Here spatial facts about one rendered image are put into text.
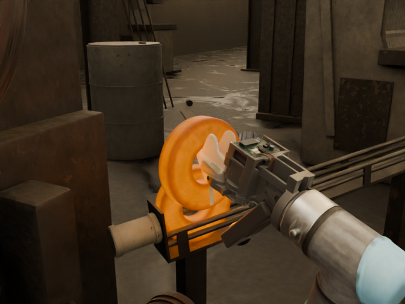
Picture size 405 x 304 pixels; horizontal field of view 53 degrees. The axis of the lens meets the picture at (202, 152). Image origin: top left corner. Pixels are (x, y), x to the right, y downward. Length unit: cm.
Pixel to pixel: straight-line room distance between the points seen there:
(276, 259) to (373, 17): 163
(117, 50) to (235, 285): 193
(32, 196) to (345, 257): 45
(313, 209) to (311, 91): 255
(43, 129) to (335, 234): 52
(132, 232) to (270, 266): 124
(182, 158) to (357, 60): 234
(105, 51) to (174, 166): 254
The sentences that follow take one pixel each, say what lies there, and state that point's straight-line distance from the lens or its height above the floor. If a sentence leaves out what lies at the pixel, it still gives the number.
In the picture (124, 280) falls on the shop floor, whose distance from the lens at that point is 186.
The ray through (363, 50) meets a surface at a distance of 288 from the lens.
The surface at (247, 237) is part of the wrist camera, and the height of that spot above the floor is 74.
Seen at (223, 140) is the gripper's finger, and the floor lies 87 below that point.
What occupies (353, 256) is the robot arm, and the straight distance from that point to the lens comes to 49.
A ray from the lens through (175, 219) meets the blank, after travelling 80.
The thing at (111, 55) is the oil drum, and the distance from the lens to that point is 312.
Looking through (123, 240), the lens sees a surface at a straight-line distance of 77.
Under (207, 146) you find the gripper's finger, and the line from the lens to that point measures 64.
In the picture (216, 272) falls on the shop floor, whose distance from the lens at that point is 188.
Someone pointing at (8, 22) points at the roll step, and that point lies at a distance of 58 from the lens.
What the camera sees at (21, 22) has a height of 105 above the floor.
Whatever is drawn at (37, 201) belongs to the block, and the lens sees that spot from 66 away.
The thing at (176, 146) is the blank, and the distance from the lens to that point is 63.
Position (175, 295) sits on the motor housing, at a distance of 87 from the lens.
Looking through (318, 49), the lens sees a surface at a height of 86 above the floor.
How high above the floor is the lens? 105
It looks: 18 degrees down
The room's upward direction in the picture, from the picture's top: straight up
